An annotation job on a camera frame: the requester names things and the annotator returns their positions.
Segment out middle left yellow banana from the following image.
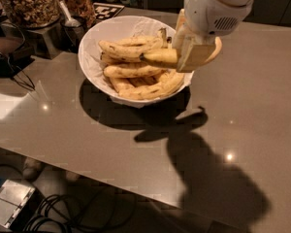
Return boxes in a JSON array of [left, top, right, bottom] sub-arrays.
[[103, 63, 163, 78]]

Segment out grey metal box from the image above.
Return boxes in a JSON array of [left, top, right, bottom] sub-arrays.
[[0, 178, 36, 230]]

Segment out black white marker tag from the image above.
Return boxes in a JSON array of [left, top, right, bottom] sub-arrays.
[[94, 2, 124, 20]]

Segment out large front yellow banana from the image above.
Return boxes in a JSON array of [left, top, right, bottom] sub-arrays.
[[139, 36, 223, 70]]

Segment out metal jar stand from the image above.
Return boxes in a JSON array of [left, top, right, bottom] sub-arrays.
[[22, 22, 62, 59]]

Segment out white bowl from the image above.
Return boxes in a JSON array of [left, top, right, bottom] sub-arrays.
[[78, 16, 193, 108]]

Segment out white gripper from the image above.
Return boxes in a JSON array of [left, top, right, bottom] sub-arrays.
[[172, 0, 252, 73]]

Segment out glass jar of nuts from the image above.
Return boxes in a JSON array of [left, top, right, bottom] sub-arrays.
[[1, 0, 60, 29]]

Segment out glass jar of granola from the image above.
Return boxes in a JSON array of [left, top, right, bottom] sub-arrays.
[[65, 0, 96, 28]]

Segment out black cables on floor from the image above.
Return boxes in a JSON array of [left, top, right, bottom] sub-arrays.
[[22, 184, 137, 233]]

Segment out lower right yellow banana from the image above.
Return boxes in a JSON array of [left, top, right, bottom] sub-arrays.
[[118, 71, 184, 100]]

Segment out top yellow banana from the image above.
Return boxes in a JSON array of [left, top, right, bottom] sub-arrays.
[[98, 36, 163, 62]]

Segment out metal scoop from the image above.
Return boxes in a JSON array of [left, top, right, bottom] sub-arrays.
[[56, 0, 81, 28]]

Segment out black device with cable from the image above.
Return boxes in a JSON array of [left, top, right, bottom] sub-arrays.
[[0, 22, 35, 91]]

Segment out small lower left banana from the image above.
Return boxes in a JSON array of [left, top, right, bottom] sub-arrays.
[[110, 78, 134, 92]]

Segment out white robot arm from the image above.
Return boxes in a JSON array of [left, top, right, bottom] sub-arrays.
[[173, 0, 254, 73]]

